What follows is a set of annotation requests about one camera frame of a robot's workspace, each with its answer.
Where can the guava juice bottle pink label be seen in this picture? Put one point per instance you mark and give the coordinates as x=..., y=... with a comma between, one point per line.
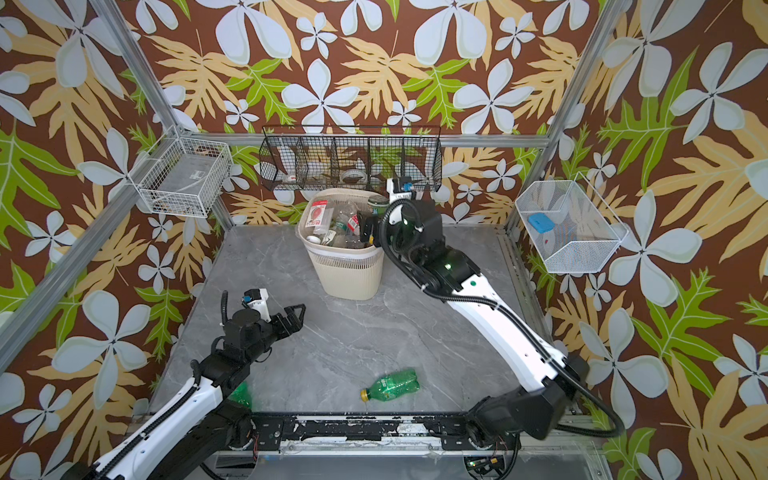
x=319, y=216

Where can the beige plastic waste bin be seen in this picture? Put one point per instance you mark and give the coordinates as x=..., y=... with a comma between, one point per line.
x=346, y=273

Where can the white green label bottle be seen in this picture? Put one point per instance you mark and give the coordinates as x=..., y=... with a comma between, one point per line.
x=329, y=237

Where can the green soda bottle yellow cap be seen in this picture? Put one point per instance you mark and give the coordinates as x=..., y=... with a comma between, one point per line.
x=392, y=386

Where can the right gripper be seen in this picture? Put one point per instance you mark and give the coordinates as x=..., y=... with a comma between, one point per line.
x=392, y=227

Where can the white wire basket left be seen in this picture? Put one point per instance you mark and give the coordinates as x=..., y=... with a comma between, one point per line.
x=181, y=174

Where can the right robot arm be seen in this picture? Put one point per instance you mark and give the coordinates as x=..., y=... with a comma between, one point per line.
x=548, y=380

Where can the black wire wall basket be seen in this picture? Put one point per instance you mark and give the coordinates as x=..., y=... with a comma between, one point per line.
x=350, y=156

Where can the dark green soda bottle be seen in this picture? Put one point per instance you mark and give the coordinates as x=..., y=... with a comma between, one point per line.
x=242, y=396

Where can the clear bottle red label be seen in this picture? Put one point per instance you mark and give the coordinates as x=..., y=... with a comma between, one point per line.
x=348, y=218

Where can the red label drink bottle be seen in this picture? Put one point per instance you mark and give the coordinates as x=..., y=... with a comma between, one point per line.
x=378, y=204

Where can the white mesh basket right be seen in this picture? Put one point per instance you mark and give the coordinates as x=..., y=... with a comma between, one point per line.
x=588, y=231

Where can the blue object in basket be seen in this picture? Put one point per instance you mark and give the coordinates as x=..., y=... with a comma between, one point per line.
x=541, y=223

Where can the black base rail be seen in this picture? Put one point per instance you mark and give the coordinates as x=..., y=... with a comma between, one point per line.
x=359, y=432

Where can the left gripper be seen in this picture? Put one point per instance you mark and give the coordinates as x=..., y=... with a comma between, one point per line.
x=295, y=323

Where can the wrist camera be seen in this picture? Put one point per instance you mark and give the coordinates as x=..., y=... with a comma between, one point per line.
x=256, y=299
x=400, y=188

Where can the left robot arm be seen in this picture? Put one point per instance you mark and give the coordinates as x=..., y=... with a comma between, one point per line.
x=201, y=419

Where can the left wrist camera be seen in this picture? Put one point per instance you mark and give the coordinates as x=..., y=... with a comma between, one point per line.
x=256, y=299

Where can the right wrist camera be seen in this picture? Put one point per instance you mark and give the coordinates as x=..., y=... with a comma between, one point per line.
x=400, y=188

